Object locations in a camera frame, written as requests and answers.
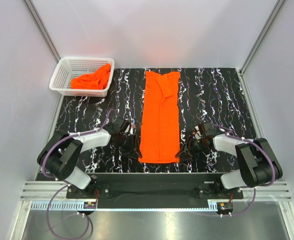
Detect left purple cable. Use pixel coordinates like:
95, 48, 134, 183
41, 108, 119, 238

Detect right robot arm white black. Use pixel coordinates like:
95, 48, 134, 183
175, 131, 283, 199

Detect white plastic basket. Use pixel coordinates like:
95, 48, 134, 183
49, 56, 115, 98

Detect connector box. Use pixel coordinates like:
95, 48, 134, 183
218, 202, 233, 211
83, 201, 97, 209

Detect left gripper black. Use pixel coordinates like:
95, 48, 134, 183
116, 133, 142, 160

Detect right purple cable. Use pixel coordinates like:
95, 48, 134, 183
194, 123, 278, 218

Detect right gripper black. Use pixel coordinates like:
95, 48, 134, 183
175, 135, 209, 162

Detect right connector box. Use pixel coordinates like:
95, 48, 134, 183
218, 202, 233, 211

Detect orange t shirts in basket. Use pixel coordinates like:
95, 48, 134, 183
70, 63, 111, 90

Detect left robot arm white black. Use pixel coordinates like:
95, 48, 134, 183
37, 128, 143, 198

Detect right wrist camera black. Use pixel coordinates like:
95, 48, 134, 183
192, 121, 222, 140

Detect left connector box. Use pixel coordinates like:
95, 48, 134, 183
83, 201, 97, 209

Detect black marble pattern mat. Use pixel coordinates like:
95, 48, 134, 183
53, 68, 257, 174

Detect aluminium frame rail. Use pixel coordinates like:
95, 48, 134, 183
20, 181, 291, 212

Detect purple cable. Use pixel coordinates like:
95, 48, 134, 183
41, 108, 119, 238
194, 123, 278, 218

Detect orange t shirt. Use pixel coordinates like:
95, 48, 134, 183
139, 71, 180, 164

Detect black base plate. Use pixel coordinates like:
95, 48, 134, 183
66, 173, 244, 211

